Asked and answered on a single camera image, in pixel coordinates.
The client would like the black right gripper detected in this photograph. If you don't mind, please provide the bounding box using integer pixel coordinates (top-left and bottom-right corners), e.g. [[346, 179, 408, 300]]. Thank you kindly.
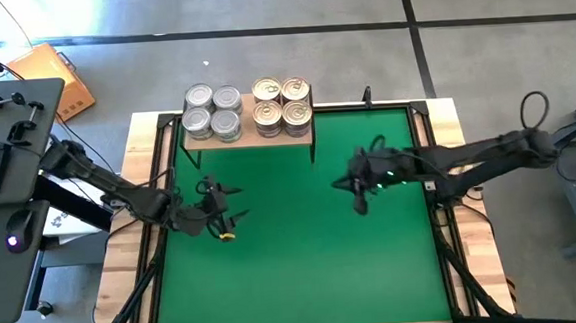
[[328, 143, 420, 219]]

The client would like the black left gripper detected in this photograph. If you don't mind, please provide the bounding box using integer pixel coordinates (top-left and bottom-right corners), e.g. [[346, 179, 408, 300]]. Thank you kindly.
[[171, 172, 252, 240]]

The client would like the blue-label can with gold lid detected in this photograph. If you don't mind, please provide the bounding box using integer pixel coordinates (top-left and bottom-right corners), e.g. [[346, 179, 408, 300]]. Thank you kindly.
[[284, 126, 314, 140], [279, 75, 312, 104]]

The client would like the wooden shelf with black legs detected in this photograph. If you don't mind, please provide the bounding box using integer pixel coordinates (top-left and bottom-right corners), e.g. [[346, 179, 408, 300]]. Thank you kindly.
[[176, 83, 319, 173]]

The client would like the black diagonal strut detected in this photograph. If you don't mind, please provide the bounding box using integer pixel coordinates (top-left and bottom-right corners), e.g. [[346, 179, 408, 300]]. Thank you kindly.
[[90, 238, 172, 323], [435, 227, 512, 322]]

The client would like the black desk support beam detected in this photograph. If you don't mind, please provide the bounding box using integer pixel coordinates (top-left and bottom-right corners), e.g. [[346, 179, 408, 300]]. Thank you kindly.
[[30, 169, 118, 237]]

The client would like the white printed box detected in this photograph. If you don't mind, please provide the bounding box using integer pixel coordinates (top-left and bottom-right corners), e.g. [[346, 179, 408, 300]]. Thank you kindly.
[[39, 202, 112, 248]]

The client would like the black mouse with light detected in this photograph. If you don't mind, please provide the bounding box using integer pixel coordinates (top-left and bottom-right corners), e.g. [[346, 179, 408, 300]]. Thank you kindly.
[[2, 208, 38, 257]]

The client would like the black desk caster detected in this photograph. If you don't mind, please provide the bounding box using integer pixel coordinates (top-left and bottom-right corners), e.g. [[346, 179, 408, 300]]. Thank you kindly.
[[34, 299, 56, 321]]

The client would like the black C-clamp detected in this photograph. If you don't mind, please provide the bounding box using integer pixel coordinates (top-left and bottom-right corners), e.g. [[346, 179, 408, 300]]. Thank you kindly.
[[3, 99, 49, 149]]

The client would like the orange box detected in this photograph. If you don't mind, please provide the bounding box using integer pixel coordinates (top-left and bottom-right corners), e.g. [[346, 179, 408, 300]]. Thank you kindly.
[[3, 39, 98, 127]]

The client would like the black aluminium table frame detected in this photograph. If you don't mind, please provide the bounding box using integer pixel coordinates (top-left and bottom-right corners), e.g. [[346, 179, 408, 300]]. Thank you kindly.
[[117, 93, 479, 323]]

